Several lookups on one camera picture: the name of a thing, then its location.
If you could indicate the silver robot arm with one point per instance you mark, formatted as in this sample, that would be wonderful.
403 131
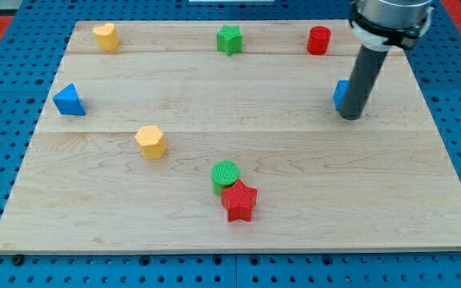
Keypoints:
382 24

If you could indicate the yellow hexagon block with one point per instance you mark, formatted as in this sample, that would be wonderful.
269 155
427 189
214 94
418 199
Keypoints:
152 142

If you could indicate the green cylinder block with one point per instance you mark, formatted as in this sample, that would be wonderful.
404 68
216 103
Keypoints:
224 174

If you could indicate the red star block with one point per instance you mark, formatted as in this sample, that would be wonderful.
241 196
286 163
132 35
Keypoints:
239 201

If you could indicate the wooden board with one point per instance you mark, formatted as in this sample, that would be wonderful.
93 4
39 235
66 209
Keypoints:
382 183

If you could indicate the green star block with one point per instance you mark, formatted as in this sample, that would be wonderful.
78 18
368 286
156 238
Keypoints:
229 40

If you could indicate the blue cube block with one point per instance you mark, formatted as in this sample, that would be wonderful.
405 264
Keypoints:
340 91

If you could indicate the red cylinder block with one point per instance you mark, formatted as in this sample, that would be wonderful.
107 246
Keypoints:
318 40

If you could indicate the yellow heart block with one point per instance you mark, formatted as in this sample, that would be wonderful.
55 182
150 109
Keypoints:
106 36

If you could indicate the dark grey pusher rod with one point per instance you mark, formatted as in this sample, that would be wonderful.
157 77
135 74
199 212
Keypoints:
363 76

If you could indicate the blue triangle block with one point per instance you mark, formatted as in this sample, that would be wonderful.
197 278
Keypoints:
68 102

